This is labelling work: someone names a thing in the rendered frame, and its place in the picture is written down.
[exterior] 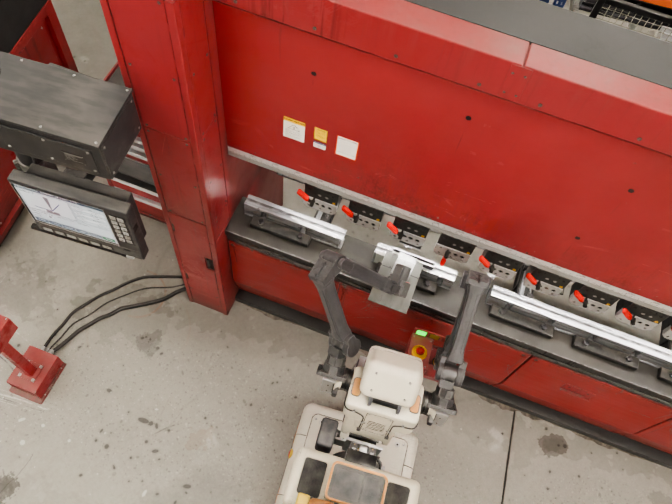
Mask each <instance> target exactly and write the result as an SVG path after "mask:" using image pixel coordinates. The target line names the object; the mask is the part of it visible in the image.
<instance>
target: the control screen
mask: <svg viewBox="0 0 672 504"><path fill-rule="evenodd" d="M13 185H14V187H15V188H16V190H17V191H18V193H19V194H20V196H21V197H22V199H23V200H24V202H25V204H26V205H27V207H28V208H29V210H30V211H31V213H32V214H33V216H34V217H35V219H36V220H39V221H43V222H46V223H49V224H53V225H56V226H59V227H63V228H66V229H69V230H73V231H76V232H79V233H83V234H86V235H89V236H93V237H96V238H100V239H103V240H106V241H110V242H113V243H116V244H118V243H117V241H116V239H115V237H114V234H113V232H112V230H111V228H110V226H109V224H108V221H107V219H106V217H105V215H104V213H103V211H102V210H100V209H97V208H93V207H90V206H87V205H83V204H80V203H76V202H73V201H70V200H66V199H63V198H60V197H56V196H53V195H49V194H46V193H43V192H39V191H36V190H33V189H29V188H26V187H22V186H19V185H16V184H13ZM46 215H49V216H52V217H54V218H55V219H51V218H48V217H47V216H46Z"/></svg>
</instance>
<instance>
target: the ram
mask: <svg viewBox="0 0 672 504"><path fill-rule="evenodd" d="M212 4H213V13H214V22H215V32H216V41H217V51H218V60H219V70H220V79H221V89H222V98H223V108H224V117H225V127H226V136H227V145H228V146H229V147H231V148H234V149H237V150H240V151H242V152H245V153H248V154H251V155H253V156H256V157H259V158H262V159H264V160H267V161H270V162H273V163H275V164H278V165H281V166H284V167H286V168H289V169H292V170H295V171H297V172H300V173H303V174H306V175H308V176H311V177H314V178H317V179H319V180H322V181H325V182H328V183H330V184H333V185H336V186H339V187H341V188H344V189H347V190H350V191H352V192H355V193H358V194H361V195H363V196H366V197H369V198H372V199H374V200H377V201H380V202H383V203H385V204H388V205H391V206H394V207H396V208H399V209H402V210H405V211H407V212H410V213H413V214H416V215H418V216H421V217H424V218H427V219H429V220H432V221H435V222H438V223H440V224H443V225H446V226H449V227H451V228H454V229H457V230H460V231H462V232H465V233H468V234H471V235H473V236H476V237H479V238H482V239H484V240H487V241H490V242H493V243H495V244H498V245H501V246H504V247H506V248H509V249H512V250H515V251H517V252H520V253H523V254H526V255H528V256H531V257H534V258H537V259H539V260H542V261H545V262H548V263H550V264H553V265H556V266H559V267H561V268H564V269H567V270H570V271H572V272H575V273H578V274H581V275H583V276H586V277H589V278H592V279H594V280H597V281H600V282H603V283H605V284H608V285H611V286H614V287H616V288H619V289H622V290H625V291H627V292H630V293H633V294H636V295H638V296H641V297H644V298H647V299H649V300H652V301H655V302H658V303H660V304H663V305H666V306H669V307H671V308H672V156H671V155H668V154H665V153H662V152H659V151H657V150H654V149H651V148H648V147H645V146H642V145H639V144H636V143H633V142H630V141H627V140H624V139H621V138H618V137H616V136H613V135H610V134H607V133H604V132H601V131H598V130H595V129H592V128H589V127H586V126H583V125H580V124H577V123H575V122H572V121H569V120H566V119H563V118H560V117H557V116H554V115H551V114H548V113H545V112H542V111H539V110H536V109H533V108H531V107H528V106H525V105H522V104H519V103H516V102H513V101H510V100H508V99H504V98H501V97H498V96H495V95H492V94H490V93H487V92H484V91H481V90H478V89H475V88H472V87H469V86H466V85H463V84H460V83H457V82H454V81H451V80H449V79H446V78H443V77H440V76H437V75H434V74H431V73H428V72H425V71H422V70H419V69H416V68H413V67H410V66H408V65H405V64H402V63H399V62H396V61H393V60H390V59H387V58H384V57H381V56H378V55H375V54H372V53H369V52H367V51H364V50H361V49H358V48H355V47H352V46H349V45H346V44H343V43H340V42H337V41H334V40H331V39H328V38H326V37H323V36H320V35H317V34H314V33H311V32H308V31H305V30H302V29H299V28H296V27H293V26H290V25H287V24H284V23H282V22H279V21H276V20H273V19H270V18H267V17H264V16H261V15H258V14H255V13H252V12H249V11H246V10H243V9H241V8H238V7H235V6H232V5H229V4H226V3H223V2H220V1H217V0H212ZM284 116H286V117H288V118H291V119H294V120H297V121H300V122H303V123H305V135H304V143H303V142H300V141H297V140H294V139H292V138H289V137H286V136H283V125H284ZM315 127H317V128H320V129H322V130H325V131H328V133H327V141H326V143H325V142H322V141H320V140H317V139H314V131H315ZM337 135H339V136H342V137H345V138H348V139H350V140H353V141H356V142H359V147H358V152H357V157H356V161H354V160H351V159H348V158H346V157H343V156H340V155H337V154H335V148H336V141H337ZM314 141H316V142H319V143H322V144H325V145H326V150H323V149H320V148H317V147H314V146H313V142H314ZM228 155H231V156H233V157H236V158H239V159H242V160H244V161H247V162H250V163H252V164H255V165H258V166H261V167H263V168H266V169H269V170H272V171H274V172H277V173H280V174H283V175H285V176H288V177H291V178H294V179H296V180H299V181H302V182H305V183H307V184H310V185H313V186H316V187H318V188H321V189H324V190H326V191H329V192H332V193H335V194H337V195H340V196H343V197H346V198H348V199H351V200H354V201H357V202H359V203H362V204H365V205H368V206H370V207H373V208H376V209H379V210H381V211H384V212H387V213H389V214H392V215H395V216H398V217H400V218H403V219H406V220H409V221H411V222H414V223H417V224H420V225H422V226H425V227H428V228H431V229H433V230H436V231H439V232H442V233H444V234H447V235H450V236H453V237H455V238H458V239H461V240H463V241H466V242H469V243H472V244H474V245H477V246H480V247H483V248H485V249H488V250H491V251H494V252H496V253H499V254H502V255H505V256H507V257H510V258H513V259H516V260H518V261H521V262H524V263H526V264H529V265H532V266H535V267H537V268H540V269H543V270H546V271H548V272H551V273H554V274H557V275H559V276H562V277H565V278H568V279H570V280H573V281H576V282H579V283H581V284H584V285H587V286H590V287H592V288H595V289H598V290H600V291H603V292H606V293H609V294H611V295H614V296H617V297H620V298H622V299H625V300H628V301H631V302H633V303H636V304H639V305H642V306H644V307H647V308H650V309H653V310H655V311H658V312H661V313H664V314H666V315H669V316H672V312H669V311H666V310H664V309H661V308H658V307H655V306H653V305H650V304H647V303H645V302H642V301H639V300H636V299H634V298H631V297H628V296H625V295H623V294H620V293H617V292H614V291H612V290H609V289H606V288H603V287H601V286H598V285H595V284H592V283H590V282H587V281H584V280H581V279H579V278H576V277H573V276H570V275H568V274H565V273H562V272H559V271H557V270H554V269H551V268H548V267H546V266H543V265H540V264H537V263H535V262H532V261H529V260H526V259H524V258H521V257H518V256H516V255H513V254H510V253H507V252H505V251H502V250H499V249H496V248H494V247H491V246H488V245H485V244H483V243H480V242H477V241H474V240H472V239H469V238H466V237H463V236H461V235H458V234H455V233H452V232H450V231H447V230H444V229H441V228H439V227H436V226H433V225H430V224H428V223H425V222H422V221H419V220H417V219H414V218H411V217H408V216H406V215H403V214H400V213H397V212H395V211H392V210H389V209H387V208H384V207H381V206H378V205H376V204H373V203H370V202H367V201H365V200H362V199H359V198H356V197H354V196H351V195H348V194H345V193H343V192H340V191H337V190H334V189H332V188H329V187H326V186H323V185H321V184H318V183H315V182H312V181H310V180H307V179H304V178H301V177H299V176H296V175H293V174H290V173H288V172H285V171H282V170H279V169H277V168H274V167H271V166H268V165H266V164H263V163H260V162H258V161H255V160H252V159H249V158H247V157H244V156H241V155H238V154H236V153H233V152H230V151H228Z"/></svg>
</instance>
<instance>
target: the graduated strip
mask: <svg viewBox="0 0 672 504"><path fill-rule="evenodd" d="M228 151H230V152H233V153H236V154H238V155H241V156H244V157H247V158H249V159H252V160H255V161H258V162H260V163H263V164H266V165H268V166H271V167H274V168H277V169H279V170H282V171H285V172H288V173H290V174H293V175H296V176H299V177H301V178H304V179H307V180H310V181H312V182H315V183H318V184H321V185H323V186H326V187H329V188H332V189H334V190H337V191H340V192H343V193H345V194H348V195H351V196H354V197H356V198H359V199H362V200H365V201H367V202H370V203H373V204H376V205H378V206H381V207H384V208H387V209H389V210H392V211H395V212H397V213H400V214H403V215H406V216H408V217H411V218H414V219H417V220H419V221H422V222H425V223H428V224H430V225H433V226H436V227H439V228H441V229H444V230H447V231H450V232H452V233H455V234H458V235H461V236H463V237H466V238H469V239H472V240H474V241H477V242H480V243H483V244H485V245H488V246H491V247H494V248H496V249H499V250H502V251H505V252H507V253H510V254H513V255H516V256H518V257H521V258H524V259H526V260H529V261H532V262H535V263H537V264H540V265H543V266H546V267H548V268H551V269H554V270H557V271H559V272H562V273H565V274H568V275H570V276H573V277H576V278H579V279H581V280H584V281H587V282H590V283H592V284H595V285H598V286H601V287H603V288H606V289H609V290H612V291H614V292H617V293H620V294H623V295H625V296H628V297H631V298H634V299H636V300H639V301H642V302H645V303H647V304H650V305H653V306H655V307H658V308H661V309H664V310H666V311H669V312H672V308H671V307H669V306H666V305H663V304H660V303H658V302H655V301H652V300H649V299H647V298H644V297H641V296H638V295H636V294H633V293H630V292H627V291H625V290H622V289H619V288H616V287H614V286H611V285H608V284H605V283H603V282H600V281H597V280H594V279H592V278H589V277H586V276H583V275H581V274H578V273H575V272H572V271H570V270H567V269H564V268H561V267H559V266H556V265H553V264H550V263H548V262H545V261H542V260H539V259H537V258H534V257H531V256H528V255H526V254H523V253H520V252H517V251H515V250H512V249H509V248H506V247H504V246H501V245H498V244H495V243H493V242H490V241H487V240H484V239H482V238H479V237H476V236H473V235H471V234H468V233H465V232H462V231H460V230H457V229H454V228H451V227H449V226H446V225H443V224H440V223H438V222H435V221H432V220H429V219H427V218H424V217H421V216H418V215H416V214H413V213H410V212H407V211H405V210H402V209H399V208H396V207H394V206H391V205H388V204H385V203H383V202H380V201H377V200H374V199H372V198H369V197H366V196H363V195H361V194H358V193H355V192H352V191H350V190H347V189H344V188H341V187H339V186H336V185H333V184H330V183H328V182H325V181H322V180H319V179H317V178H314V177H311V176H308V175H306V174H303V173H300V172H297V171H295V170H292V169H289V168H286V167H284V166H281V165H278V164H275V163H273V162H270V161H267V160H264V159H262V158H259V157H256V156H253V155H251V154H248V153H245V152H242V151H240V150H237V149H234V148H231V147H229V146H228Z"/></svg>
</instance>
